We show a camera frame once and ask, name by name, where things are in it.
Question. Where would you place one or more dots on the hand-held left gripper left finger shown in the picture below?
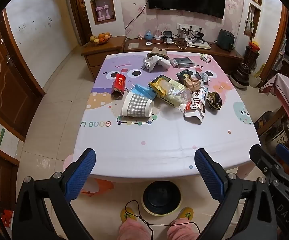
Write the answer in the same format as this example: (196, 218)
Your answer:
(82, 175)

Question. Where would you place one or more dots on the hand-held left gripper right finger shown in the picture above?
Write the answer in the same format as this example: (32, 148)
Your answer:
(209, 175)

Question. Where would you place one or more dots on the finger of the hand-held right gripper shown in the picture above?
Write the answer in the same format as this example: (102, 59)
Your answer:
(288, 156)
(263, 162)

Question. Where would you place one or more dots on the black yellow-rimmed trash bin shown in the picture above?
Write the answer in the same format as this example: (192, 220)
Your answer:
(162, 197)

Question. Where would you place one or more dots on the white red chocolate wrapper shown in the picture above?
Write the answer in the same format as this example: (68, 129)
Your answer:
(195, 106)

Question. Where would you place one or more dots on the dark gold wrapper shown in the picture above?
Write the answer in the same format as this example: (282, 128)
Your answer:
(214, 100)

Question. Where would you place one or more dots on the cream box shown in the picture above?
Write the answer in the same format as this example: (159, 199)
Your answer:
(172, 101)

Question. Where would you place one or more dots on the clear plastic bottle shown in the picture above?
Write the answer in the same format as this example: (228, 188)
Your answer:
(178, 93)

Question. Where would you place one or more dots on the checkered paper cup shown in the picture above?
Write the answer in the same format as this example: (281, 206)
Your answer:
(137, 105)

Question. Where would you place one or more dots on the small brown carton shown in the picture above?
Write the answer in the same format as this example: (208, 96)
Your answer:
(192, 83)

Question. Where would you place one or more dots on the small blue white wrapper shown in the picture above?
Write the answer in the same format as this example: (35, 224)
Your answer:
(204, 78)

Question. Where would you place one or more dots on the red snack packet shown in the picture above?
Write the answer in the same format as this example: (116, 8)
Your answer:
(119, 83)

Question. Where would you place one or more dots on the yellow black snack packet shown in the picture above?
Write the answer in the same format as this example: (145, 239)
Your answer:
(155, 87)

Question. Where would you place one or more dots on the black gold packet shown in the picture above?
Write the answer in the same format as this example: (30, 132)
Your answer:
(184, 74)

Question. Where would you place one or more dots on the silver cardboard box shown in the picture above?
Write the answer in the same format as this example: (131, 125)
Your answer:
(182, 62)

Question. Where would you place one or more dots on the white red green packet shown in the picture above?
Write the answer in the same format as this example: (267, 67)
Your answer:
(205, 58)

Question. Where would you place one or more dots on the brown cardboard piece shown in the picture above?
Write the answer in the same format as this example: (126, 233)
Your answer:
(159, 51)

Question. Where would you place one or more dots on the yellow slipper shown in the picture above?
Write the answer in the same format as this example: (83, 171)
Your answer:
(128, 215)
(184, 213)

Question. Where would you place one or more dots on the person's right leg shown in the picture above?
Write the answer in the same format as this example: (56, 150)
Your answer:
(182, 230)

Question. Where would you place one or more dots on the person's leg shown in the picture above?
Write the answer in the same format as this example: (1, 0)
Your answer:
(182, 230)
(132, 230)

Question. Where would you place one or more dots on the person's left leg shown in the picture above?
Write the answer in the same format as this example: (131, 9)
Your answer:
(132, 230)

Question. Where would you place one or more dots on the red plastic bag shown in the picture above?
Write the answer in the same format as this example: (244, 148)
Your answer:
(7, 217)

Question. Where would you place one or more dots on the carved wooden door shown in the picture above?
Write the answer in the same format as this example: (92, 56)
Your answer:
(4, 80)

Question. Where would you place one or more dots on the wooden television cabinet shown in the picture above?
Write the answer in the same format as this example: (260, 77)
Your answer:
(104, 52)

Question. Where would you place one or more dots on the black air fryer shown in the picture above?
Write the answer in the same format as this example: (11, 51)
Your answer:
(225, 40)

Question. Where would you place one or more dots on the white set-top box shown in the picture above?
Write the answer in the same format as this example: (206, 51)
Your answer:
(199, 45)

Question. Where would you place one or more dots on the fruit bowl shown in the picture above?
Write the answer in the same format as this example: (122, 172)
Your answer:
(100, 38)

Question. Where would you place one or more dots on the grey notebook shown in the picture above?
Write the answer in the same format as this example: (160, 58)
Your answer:
(133, 45)

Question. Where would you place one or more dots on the small white square device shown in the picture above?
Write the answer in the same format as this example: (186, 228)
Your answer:
(148, 43)

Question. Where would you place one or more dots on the black charger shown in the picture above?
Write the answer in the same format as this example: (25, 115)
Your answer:
(167, 35)

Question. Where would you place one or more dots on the small pink figurine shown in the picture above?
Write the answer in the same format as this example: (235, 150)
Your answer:
(140, 35)

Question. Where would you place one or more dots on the blue snow globe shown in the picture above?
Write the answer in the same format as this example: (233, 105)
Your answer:
(149, 34)

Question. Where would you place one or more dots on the pink dumbbell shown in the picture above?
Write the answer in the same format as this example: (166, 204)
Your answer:
(106, 12)
(98, 13)

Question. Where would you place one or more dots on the white wall socket strip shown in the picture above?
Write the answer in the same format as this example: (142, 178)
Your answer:
(189, 26)

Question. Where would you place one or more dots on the white wall switch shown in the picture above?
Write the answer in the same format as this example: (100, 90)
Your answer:
(22, 26)

